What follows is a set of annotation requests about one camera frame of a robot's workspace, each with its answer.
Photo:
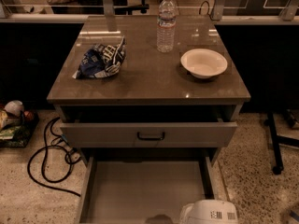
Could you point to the grey drawer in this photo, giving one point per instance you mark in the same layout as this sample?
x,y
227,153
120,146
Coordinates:
x,y
148,126
147,192

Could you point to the grey drawer cabinet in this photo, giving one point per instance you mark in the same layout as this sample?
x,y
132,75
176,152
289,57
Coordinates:
x,y
147,77

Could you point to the grey top drawer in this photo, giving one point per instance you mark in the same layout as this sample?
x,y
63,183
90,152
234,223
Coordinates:
x,y
148,126

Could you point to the black stand leg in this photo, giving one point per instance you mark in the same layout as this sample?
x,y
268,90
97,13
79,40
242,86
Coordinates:
x,y
276,141

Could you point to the white bowl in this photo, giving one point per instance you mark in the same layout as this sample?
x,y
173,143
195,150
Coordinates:
x,y
204,63

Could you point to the blue white chip bag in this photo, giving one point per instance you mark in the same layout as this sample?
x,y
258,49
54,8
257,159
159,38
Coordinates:
x,y
101,61

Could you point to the clear plastic water bottle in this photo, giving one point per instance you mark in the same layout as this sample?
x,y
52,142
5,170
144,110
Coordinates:
x,y
166,23

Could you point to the tray of assorted objects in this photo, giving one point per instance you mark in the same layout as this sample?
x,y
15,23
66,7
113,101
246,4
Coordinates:
x,y
16,124

